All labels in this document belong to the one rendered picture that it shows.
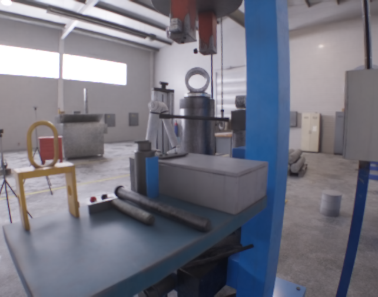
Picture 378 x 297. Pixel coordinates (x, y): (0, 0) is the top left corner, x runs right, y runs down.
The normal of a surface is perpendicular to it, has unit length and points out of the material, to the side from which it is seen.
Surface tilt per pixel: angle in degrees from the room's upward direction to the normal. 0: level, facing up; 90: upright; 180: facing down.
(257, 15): 90
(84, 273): 0
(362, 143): 90
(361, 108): 90
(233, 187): 90
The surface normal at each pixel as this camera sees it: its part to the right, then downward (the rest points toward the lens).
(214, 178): -0.66, 0.08
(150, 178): 0.75, 0.07
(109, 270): 0.00, -0.99
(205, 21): -0.42, 0.11
